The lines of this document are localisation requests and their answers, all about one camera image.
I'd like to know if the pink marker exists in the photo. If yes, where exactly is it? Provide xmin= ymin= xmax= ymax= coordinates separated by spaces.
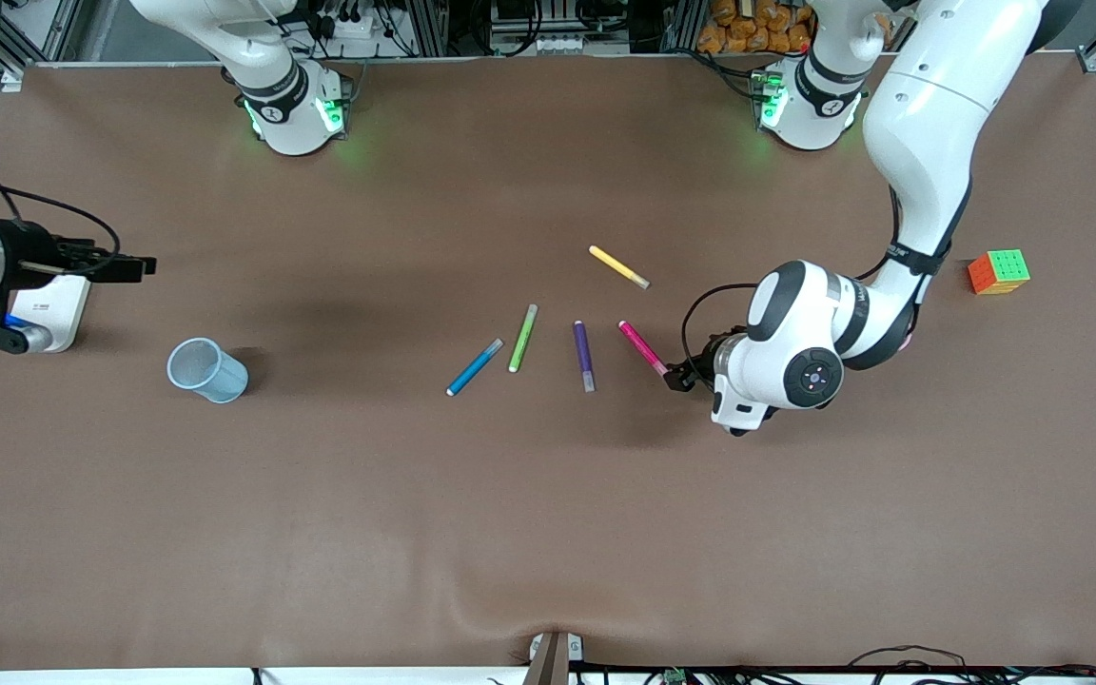
xmin=617 ymin=321 xmax=671 ymax=377

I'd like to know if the blue marker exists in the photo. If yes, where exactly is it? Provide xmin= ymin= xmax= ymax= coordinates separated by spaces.
xmin=446 ymin=338 xmax=504 ymax=397

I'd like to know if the purple marker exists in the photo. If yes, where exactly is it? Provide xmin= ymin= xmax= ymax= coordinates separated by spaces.
xmin=573 ymin=321 xmax=597 ymax=394

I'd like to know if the yellow marker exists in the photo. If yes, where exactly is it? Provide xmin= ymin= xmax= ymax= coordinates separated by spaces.
xmin=589 ymin=245 xmax=651 ymax=289

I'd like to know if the blue mesh cup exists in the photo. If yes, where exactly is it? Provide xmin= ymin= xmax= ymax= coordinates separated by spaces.
xmin=166 ymin=337 xmax=249 ymax=404

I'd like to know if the green marker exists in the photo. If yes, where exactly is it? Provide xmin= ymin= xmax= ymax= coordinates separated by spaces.
xmin=508 ymin=304 xmax=539 ymax=374

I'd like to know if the colourful puzzle cube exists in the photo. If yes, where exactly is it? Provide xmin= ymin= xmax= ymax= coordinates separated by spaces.
xmin=968 ymin=249 xmax=1031 ymax=296

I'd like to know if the metal table edge clamp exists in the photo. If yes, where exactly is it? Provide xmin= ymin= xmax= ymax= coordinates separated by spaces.
xmin=527 ymin=630 xmax=585 ymax=685

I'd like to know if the white power strip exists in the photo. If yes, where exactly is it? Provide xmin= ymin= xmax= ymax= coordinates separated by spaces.
xmin=318 ymin=11 xmax=387 ymax=41

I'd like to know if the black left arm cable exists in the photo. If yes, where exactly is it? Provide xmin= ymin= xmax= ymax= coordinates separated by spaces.
xmin=681 ymin=186 xmax=903 ymax=382

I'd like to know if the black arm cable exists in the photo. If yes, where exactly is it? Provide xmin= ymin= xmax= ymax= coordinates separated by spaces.
xmin=681 ymin=186 xmax=903 ymax=382
xmin=0 ymin=181 xmax=123 ymax=277

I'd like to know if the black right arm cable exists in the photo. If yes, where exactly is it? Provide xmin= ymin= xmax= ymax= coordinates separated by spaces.
xmin=0 ymin=181 xmax=123 ymax=277

